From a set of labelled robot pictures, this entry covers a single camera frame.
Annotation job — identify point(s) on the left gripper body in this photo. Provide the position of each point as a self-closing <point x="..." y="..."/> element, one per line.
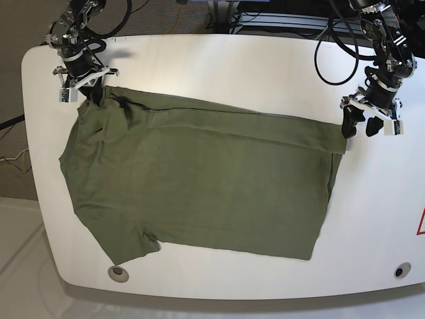
<point x="375" y="101"/>

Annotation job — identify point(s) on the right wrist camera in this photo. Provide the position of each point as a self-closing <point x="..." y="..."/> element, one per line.
<point x="68" y="95"/>

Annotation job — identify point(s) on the grey metal frame rail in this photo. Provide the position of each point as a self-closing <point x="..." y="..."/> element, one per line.
<point x="288" y="21"/>

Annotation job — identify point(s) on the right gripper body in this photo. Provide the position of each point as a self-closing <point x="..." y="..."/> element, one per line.
<point x="82" y="71"/>

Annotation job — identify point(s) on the olive green T-shirt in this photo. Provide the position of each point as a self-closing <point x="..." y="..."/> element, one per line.
<point x="144" y="169"/>

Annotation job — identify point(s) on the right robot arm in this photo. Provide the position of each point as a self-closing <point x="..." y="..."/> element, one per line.
<point x="68" y="35"/>

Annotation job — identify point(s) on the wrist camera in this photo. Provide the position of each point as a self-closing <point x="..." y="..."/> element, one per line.
<point x="68" y="95"/>
<point x="393" y="127"/>

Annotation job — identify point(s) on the red warning triangle sticker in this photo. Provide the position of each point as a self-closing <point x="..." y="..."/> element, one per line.
<point x="421" y="226"/>

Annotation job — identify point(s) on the right table cable grommet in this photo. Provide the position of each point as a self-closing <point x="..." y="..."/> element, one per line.
<point x="402" y="270"/>

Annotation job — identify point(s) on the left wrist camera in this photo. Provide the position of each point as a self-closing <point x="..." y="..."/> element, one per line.
<point x="393" y="127"/>

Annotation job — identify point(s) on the left table cable grommet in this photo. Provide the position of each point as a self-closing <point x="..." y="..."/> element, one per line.
<point x="118" y="274"/>

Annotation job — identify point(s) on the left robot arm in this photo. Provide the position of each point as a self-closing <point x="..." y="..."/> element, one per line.
<point x="393" y="60"/>

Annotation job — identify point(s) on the table cable grommet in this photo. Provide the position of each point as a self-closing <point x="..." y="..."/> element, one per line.
<point x="402" y="270"/>
<point x="118" y="274"/>

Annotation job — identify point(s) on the black bar under table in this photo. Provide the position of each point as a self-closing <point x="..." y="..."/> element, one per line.
<point x="13" y="121"/>

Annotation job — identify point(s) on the grey metal table leg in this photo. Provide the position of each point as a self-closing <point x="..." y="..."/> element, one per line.
<point x="222" y="13"/>

